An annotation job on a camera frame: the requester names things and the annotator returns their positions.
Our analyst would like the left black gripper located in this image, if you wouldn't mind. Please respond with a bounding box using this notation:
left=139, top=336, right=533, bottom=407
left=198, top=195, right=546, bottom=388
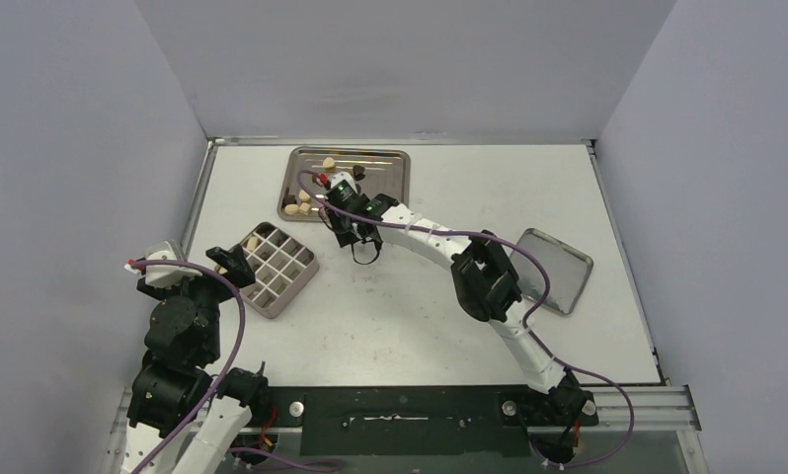
left=142, top=243, right=254, bottom=361

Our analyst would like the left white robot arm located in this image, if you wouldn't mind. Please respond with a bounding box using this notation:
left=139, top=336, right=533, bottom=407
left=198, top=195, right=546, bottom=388
left=119, top=241, right=277, bottom=473

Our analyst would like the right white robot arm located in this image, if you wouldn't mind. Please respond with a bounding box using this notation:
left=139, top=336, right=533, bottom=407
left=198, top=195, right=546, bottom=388
left=311, top=173, right=597, bottom=426

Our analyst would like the dark heart chocolate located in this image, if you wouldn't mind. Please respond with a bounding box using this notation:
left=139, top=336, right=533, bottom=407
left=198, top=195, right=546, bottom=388
left=352, top=165, right=365, bottom=182

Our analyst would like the steel chocolate tray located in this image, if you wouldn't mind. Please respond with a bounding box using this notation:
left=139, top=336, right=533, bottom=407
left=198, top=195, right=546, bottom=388
left=276, top=146, right=413, bottom=227

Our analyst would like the metal tin lid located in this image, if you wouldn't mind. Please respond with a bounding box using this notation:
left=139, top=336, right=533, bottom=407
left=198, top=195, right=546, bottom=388
left=510, top=228, right=593, bottom=316

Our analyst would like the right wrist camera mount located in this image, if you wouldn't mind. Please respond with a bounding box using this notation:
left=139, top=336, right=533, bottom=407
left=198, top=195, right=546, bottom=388
left=318, top=171, right=358, bottom=192

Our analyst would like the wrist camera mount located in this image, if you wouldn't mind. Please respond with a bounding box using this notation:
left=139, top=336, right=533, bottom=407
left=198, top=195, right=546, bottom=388
left=318, top=171, right=358, bottom=192
left=124, top=241, right=195, bottom=288

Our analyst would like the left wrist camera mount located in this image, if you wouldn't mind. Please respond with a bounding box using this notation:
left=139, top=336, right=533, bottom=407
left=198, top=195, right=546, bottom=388
left=124, top=241, right=195, bottom=288

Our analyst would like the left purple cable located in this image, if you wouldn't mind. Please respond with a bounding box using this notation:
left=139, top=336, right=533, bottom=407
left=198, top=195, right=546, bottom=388
left=128, top=259, right=247, bottom=474

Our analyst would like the purple cable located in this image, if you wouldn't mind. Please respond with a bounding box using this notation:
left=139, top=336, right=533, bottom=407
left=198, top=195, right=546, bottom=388
left=297, top=170, right=636, bottom=470
left=128, top=259, right=247, bottom=474

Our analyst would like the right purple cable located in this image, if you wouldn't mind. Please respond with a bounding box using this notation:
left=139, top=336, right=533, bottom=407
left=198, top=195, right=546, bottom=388
left=297, top=170, right=636, bottom=470

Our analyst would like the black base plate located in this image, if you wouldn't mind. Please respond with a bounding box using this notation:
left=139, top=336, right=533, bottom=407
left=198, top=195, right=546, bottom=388
left=233, top=385, right=598, bottom=457

